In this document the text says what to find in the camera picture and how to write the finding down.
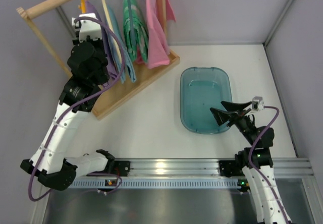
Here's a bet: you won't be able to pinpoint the purple trousers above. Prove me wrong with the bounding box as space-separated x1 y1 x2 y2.
85 1 118 80

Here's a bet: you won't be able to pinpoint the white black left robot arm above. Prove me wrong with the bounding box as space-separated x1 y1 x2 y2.
20 36 115 191

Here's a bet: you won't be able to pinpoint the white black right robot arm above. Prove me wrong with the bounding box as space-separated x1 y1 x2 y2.
210 96 292 223

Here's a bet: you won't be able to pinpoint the light blue trousers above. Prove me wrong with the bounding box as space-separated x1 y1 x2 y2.
107 6 137 83

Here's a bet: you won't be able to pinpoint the green patterned trousers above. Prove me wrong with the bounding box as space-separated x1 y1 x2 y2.
123 0 148 63

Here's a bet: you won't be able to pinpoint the light wooden hanger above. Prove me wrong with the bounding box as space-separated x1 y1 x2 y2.
101 0 121 66

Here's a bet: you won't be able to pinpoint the pink trousers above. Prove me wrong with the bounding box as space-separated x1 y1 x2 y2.
146 0 170 69

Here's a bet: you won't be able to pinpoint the teal plastic bin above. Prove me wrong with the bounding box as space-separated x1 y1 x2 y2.
180 67 232 135

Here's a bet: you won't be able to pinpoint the wooden clothes rack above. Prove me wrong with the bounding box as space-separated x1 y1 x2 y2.
17 0 180 120

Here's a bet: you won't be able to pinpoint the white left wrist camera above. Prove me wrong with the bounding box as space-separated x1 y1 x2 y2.
71 17 102 43

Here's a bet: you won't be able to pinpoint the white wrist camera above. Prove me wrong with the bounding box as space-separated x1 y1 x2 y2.
251 96 264 112
71 17 102 43

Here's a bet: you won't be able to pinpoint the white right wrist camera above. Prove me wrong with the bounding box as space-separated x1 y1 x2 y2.
251 96 264 112

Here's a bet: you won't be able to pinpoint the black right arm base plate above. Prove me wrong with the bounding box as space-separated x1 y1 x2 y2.
219 160 244 178

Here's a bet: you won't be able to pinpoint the aluminium mounting rail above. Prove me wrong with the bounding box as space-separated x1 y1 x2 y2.
116 158 314 178

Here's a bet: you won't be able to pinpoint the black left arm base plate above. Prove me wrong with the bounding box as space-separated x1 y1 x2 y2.
111 160 131 177

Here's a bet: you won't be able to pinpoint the white slotted cable duct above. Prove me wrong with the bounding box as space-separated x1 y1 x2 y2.
70 178 246 189

